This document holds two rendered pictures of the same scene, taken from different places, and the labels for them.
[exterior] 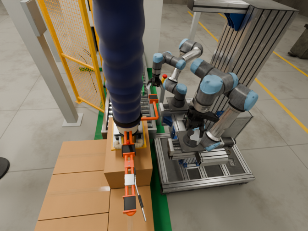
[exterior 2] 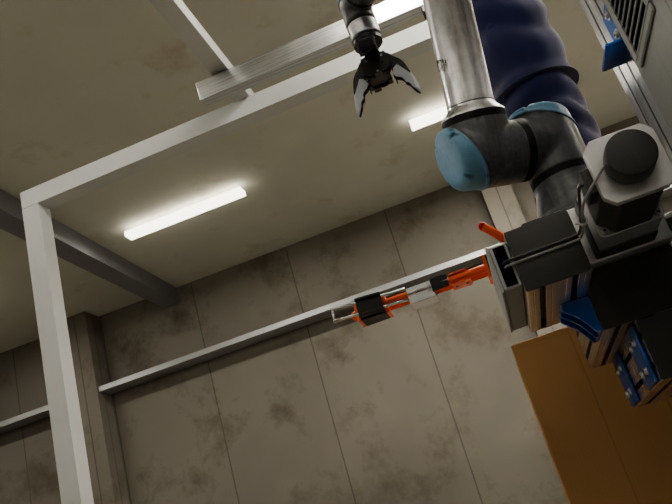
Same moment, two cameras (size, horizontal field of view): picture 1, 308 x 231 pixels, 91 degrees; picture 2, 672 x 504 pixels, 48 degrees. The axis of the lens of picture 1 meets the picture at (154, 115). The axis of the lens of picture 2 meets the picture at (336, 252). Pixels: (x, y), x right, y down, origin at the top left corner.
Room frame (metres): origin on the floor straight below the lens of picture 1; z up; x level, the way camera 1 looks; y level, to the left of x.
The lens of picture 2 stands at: (0.88, -1.70, 0.62)
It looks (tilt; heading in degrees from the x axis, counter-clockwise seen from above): 21 degrees up; 112
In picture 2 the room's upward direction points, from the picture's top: 17 degrees counter-clockwise
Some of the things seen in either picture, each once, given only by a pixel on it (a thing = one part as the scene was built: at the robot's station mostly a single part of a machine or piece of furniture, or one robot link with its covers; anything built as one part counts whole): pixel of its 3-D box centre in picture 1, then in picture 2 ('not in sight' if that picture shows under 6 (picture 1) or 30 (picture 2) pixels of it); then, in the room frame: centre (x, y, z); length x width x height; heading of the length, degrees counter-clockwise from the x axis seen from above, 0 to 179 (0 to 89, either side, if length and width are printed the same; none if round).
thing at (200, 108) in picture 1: (202, 104); (363, 34); (0.51, -0.21, 1.74); 0.08 x 0.08 x 0.05
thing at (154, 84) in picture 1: (156, 79); not in sight; (1.12, 0.02, 1.43); 0.09 x 0.08 x 0.12; 13
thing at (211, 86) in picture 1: (209, 90); (355, 7); (0.51, -0.21, 1.82); 0.09 x 0.08 x 0.11; 129
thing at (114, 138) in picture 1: (117, 131); not in sight; (0.78, 0.30, 1.08); 0.34 x 0.10 x 0.05; 13
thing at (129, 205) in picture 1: (129, 204); (373, 310); (0.21, 0.08, 1.18); 0.08 x 0.07 x 0.05; 13
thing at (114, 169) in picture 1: (129, 150); (672, 400); (0.79, 0.22, 0.74); 0.60 x 0.40 x 0.40; 12
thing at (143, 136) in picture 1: (139, 130); not in sight; (0.82, 0.12, 1.08); 0.34 x 0.10 x 0.05; 13
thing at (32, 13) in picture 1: (35, 17); not in sight; (1.70, 1.33, 1.62); 0.20 x 0.05 x 0.30; 12
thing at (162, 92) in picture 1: (160, 104); not in sight; (1.82, -0.09, 0.50); 0.07 x 0.07 x 1.00; 12
